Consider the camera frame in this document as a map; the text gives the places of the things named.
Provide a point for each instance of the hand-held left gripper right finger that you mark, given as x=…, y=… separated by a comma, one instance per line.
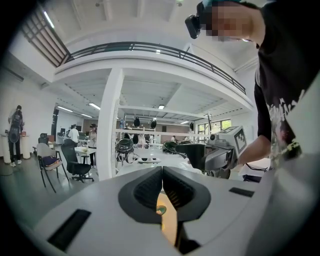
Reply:
x=185, y=192

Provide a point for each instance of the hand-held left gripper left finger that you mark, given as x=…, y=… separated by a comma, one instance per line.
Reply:
x=145, y=192

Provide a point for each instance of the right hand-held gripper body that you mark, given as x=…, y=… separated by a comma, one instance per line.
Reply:
x=225, y=152

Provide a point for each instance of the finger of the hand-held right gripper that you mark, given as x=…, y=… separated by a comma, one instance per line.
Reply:
x=193, y=153

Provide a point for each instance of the yellow fan with green print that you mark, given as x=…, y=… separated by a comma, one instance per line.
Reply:
x=167, y=225

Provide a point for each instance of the person's right forearm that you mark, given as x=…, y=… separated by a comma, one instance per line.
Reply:
x=255, y=150

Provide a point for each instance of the black round helmet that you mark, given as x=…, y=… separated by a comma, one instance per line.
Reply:
x=136, y=122
x=153, y=123
x=124, y=150
x=191, y=126
x=170, y=146

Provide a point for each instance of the white metal shelf rack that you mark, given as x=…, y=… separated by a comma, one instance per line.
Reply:
x=160, y=130

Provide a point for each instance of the white small table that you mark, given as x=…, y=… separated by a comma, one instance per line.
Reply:
x=85, y=152

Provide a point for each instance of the person's black printed t-shirt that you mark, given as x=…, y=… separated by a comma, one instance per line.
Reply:
x=282, y=87

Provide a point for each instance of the grey chair with purple cushion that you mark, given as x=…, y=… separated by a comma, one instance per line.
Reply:
x=48, y=160

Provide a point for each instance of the black mezzanine railing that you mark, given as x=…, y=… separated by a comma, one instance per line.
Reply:
x=160, y=53

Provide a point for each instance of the black headrest office chair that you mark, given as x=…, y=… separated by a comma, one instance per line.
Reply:
x=43, y=139

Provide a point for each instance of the white tall counter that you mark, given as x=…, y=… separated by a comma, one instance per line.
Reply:
x=23, y=145

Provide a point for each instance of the person's head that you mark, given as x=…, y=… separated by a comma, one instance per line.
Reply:
x=230, y=20

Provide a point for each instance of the black head-worn camera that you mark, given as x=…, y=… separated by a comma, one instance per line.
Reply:
x=193, y=23

